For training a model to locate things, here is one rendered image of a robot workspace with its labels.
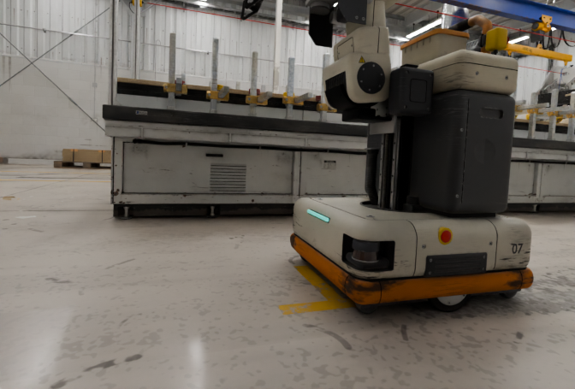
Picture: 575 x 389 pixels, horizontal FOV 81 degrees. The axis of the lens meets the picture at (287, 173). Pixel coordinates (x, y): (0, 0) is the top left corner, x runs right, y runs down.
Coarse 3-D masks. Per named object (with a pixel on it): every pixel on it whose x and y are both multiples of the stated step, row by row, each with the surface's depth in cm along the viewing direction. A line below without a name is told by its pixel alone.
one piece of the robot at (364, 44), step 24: (384, 0) 116; (360, 24) 116; (384, 24) 117; (336, 48) 126; (360, 48) 111; (384, 48) 112; (336, 72) 118; (360, 72) 110; (384, 72) 113; (360, 96) 111; (384, 96) 114
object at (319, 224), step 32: (320, 224) 118; (352, 224) 100; (384, 224) 97; (416, 224) 100; (448, 224) 103; (480, 224) 106; (512, 224) 110; (320, 256) 118; (352, 256) 96; (384, 256) 100; (416, 256) 97; (448, 256) 100; (480, 256) 104; (512, 256) 108; (352, 288) 95; (384, 288) 94; (416, 288) 97; (448, 288) 101; (480, 288) 105; (512, 288) 109
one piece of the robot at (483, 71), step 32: (448, 64) 107; (480, 64) 105; (512, 64) 109; (448, 96) 107; (480, 96) 106; (416, 128) 121; (448, 128) 107; (480, 128) 106; (512, 128) 110; (384, 160) 128; (416, 160) 121; (448, 160) 106; (480, 160) 107; (384, 192) 128; (416, 192) 120; (448, 192) 106; (480, 192) 108
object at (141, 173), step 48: (144, 96) 218; (192, 96) 227; (240, 96) 237; (144, 144) 223; (240, 144) 239; (144, 192) 225; (192, 192) 234; (240, 192) 245; (288, 192) 256; (336, 192) 269; (528, 192) 334
